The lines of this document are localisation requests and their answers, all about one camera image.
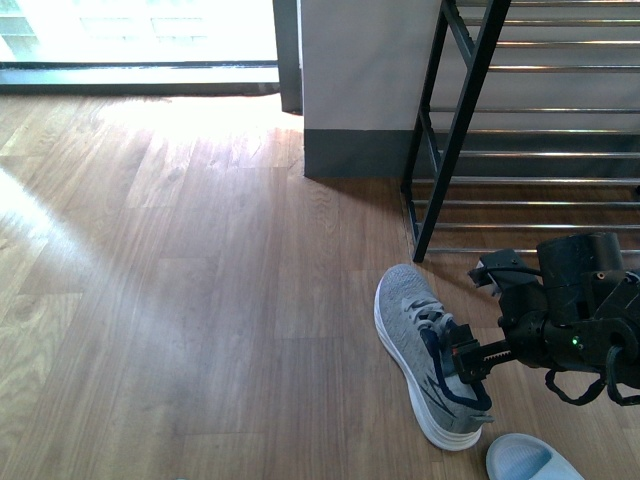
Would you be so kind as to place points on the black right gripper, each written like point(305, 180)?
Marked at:
point(584, 304)

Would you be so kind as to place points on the grey sneaker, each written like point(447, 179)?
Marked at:
point(413, 326)

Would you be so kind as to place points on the black metal shoe rack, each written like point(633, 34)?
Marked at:
point(527, 127)

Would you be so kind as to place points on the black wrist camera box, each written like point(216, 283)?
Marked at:
point(502, 270)

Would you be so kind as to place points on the light blue slipper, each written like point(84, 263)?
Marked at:
point(521, 456)

